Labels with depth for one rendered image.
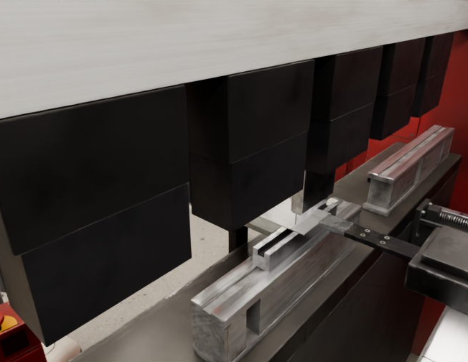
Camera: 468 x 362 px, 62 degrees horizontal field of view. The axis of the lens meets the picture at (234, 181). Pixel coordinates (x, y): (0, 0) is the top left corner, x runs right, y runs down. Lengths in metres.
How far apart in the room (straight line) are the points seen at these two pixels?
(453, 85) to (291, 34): 1.03
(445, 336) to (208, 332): 0.28
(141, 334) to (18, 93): 0.45
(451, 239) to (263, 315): 0.27
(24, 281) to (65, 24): 0.17
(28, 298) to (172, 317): 0.37
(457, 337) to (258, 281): 0.24
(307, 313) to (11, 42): 0.55
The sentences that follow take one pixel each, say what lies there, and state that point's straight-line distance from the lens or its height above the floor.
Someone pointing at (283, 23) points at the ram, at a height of 1.30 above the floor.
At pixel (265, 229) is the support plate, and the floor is 1.00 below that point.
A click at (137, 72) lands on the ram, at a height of 1.28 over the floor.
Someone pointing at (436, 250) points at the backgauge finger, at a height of 1.03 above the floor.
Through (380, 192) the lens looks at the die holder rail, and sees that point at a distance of 0.96.
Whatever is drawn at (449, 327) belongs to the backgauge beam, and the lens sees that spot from 0.53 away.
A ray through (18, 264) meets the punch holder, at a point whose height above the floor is 1.16.
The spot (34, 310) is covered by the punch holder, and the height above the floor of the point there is 1.13.
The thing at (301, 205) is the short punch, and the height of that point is 1.04.
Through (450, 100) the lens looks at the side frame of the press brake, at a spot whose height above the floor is 1.04.
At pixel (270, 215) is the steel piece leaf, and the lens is 0.65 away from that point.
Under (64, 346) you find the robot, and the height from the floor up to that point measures 0.28.
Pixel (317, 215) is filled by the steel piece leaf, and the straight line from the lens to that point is 0.65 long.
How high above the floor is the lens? 1.32
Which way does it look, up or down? 25 degrees down
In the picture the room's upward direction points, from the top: straight up
